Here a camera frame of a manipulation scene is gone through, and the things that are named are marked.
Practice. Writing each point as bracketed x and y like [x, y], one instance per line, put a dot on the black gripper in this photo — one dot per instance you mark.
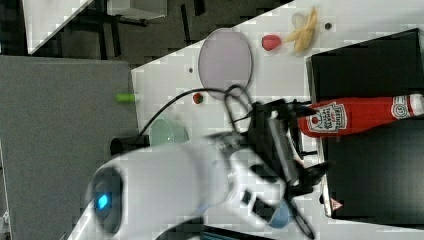
[267, 134]

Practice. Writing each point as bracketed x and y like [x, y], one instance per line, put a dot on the red ketchup bottle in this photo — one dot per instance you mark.
[346, 116]

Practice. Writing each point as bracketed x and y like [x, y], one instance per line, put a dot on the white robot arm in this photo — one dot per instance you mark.
[164, 192]

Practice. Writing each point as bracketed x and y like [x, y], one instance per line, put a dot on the black toaster oven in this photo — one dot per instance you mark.
[376, 176]

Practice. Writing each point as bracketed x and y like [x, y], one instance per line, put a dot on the blue round bowl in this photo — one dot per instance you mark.
[281, 217]

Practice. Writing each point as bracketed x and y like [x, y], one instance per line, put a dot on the peeled banana toy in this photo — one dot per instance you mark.
[304, 28]

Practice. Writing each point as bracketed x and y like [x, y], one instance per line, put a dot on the large red strawberry toy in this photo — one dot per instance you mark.
[270, 42]

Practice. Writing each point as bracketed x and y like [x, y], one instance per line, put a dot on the small red strawberry toy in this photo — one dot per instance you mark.
[198, 98]

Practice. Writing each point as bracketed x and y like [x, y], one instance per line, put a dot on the grey round plate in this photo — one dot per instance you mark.
[225, 59]

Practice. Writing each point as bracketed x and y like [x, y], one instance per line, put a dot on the green cup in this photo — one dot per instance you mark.
[164, 131]

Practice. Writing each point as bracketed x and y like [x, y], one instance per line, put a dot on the black cylinder at left edge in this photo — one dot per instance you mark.
[121, 145]

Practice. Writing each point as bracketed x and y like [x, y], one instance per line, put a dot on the green marker pen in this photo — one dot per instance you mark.
[125, 97]

